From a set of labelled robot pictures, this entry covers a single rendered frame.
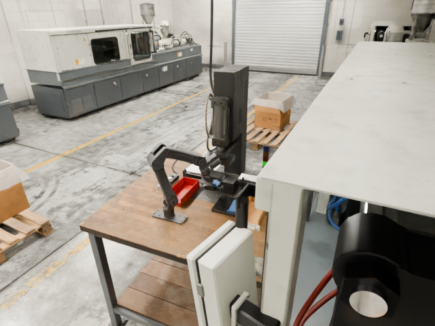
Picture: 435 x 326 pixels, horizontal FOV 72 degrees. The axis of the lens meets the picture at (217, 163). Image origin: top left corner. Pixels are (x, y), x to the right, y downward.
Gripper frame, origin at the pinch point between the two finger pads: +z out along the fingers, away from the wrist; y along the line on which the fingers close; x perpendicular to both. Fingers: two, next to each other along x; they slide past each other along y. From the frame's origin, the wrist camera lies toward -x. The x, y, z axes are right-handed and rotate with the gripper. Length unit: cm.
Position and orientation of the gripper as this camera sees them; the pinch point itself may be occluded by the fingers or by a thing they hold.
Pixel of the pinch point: (210, 184)
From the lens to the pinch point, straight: 184.6
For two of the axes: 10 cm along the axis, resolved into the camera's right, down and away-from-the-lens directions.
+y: 3.2, -8.2, 4.7
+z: 1.9, 5.4, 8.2
